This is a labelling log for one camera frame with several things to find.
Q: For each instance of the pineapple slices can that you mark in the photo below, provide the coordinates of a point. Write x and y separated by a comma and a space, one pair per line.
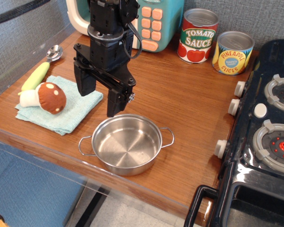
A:
232, 53

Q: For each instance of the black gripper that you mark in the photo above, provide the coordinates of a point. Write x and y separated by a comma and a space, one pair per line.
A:
105, 61

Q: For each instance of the tomato sauce can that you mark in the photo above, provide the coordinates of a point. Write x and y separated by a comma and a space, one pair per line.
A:
197, 34

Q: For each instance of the stainless steel pot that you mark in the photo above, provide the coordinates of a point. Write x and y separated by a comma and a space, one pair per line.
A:
126, 144

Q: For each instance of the black toy stove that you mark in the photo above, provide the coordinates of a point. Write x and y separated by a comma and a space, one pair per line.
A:
250, 192

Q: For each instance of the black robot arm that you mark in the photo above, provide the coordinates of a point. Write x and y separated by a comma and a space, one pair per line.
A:
108, 16

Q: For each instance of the brown white plush mushroom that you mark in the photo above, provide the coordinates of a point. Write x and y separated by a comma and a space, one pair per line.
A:
48, 96

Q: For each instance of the teal toy microwave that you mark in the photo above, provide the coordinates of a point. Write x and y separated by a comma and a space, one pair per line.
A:
157, 23

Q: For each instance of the light blue folded cloth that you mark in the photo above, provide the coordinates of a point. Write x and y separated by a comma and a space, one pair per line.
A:
76, 109

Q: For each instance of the yellow-green handled metal spoon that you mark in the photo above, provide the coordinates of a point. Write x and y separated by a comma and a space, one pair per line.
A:
37, 76

